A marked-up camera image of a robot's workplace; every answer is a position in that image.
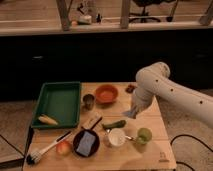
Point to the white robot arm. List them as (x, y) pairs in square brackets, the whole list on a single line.
[(154, 80)]

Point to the small metal cup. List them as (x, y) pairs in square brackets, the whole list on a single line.
[(88, 101)]

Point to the white paper cup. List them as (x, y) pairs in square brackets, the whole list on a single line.
[(116, 137)]

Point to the orange bowl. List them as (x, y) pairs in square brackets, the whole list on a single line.
[(106, 93)]

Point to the brown small object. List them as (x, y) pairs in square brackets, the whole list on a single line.
[(130, 88)]

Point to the green cucumber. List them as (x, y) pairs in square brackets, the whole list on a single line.
[(118, 124)]

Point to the green plastic tray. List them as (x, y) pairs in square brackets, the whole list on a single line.
[(59, 101)]

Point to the blue sponge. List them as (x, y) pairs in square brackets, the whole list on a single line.
[(86, 143)]

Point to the black round plate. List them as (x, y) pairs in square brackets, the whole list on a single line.
[(79, 136)]

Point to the green apple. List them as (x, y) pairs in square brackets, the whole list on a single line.
[(144, 135)]

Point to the yellow corn cob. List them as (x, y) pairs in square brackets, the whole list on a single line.
[(47, 120)]

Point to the red yellow apple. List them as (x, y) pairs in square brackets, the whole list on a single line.
[(63, 148)]

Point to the black office chair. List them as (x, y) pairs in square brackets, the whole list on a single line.
[(143, 17)]

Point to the white dish brush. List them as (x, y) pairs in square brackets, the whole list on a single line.
[(35, 155)]

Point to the wooden handled brush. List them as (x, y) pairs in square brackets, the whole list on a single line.
[(92, 121)]

